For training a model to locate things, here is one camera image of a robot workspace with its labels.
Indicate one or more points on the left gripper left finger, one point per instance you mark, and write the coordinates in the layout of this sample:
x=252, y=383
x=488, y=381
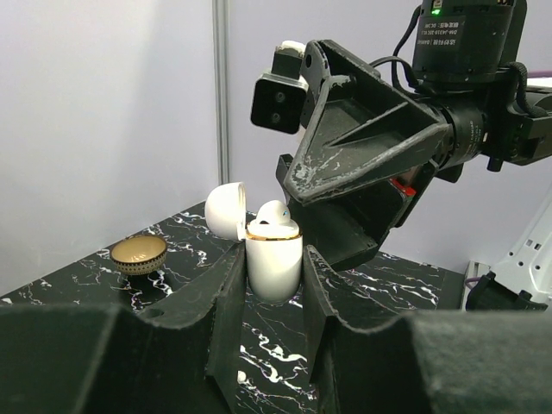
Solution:
x=179, y=355

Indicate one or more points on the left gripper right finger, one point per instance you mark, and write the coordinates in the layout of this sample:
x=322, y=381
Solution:
x=366, y=358

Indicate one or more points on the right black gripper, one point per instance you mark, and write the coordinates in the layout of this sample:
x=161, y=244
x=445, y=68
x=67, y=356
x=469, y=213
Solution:
x=368, y=153

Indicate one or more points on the white earbud charging case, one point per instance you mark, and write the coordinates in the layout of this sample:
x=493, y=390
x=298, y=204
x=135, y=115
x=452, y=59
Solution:
x=273, y=252

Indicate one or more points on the white earbud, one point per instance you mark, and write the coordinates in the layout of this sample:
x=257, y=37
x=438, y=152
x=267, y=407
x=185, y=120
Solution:
x=241, y=377
x=273, y=212

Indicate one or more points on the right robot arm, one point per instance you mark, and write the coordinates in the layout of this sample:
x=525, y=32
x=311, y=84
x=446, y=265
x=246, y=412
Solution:
x=465, y=60

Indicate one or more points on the gold patterned bowl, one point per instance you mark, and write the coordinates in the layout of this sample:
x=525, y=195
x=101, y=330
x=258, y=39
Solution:
x=139, y=255

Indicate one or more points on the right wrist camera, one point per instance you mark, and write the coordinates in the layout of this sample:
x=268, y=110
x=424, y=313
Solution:
x=281, y=91

